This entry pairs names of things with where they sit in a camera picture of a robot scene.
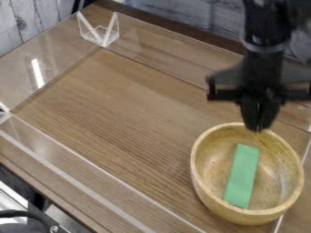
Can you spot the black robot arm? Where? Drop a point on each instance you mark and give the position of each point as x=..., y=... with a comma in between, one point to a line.
x=269, y=22

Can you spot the round wooden bowl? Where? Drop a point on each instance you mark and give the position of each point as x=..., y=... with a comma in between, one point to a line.
x=279, y=178

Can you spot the green flat rectangular block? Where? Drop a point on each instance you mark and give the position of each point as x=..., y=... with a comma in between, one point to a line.
x=241, y=175

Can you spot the clear acrylic corner bracket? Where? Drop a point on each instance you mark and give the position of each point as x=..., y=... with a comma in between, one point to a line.
x=99, y=35

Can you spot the black metal clamp bracket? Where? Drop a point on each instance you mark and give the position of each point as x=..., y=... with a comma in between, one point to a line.
x=40, y=222

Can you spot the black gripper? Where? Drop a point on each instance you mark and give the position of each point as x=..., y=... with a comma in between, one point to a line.
x=264, y=77

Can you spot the clear acrylic enclosure wall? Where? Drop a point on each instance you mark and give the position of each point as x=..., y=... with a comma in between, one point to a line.
x=101, y=123

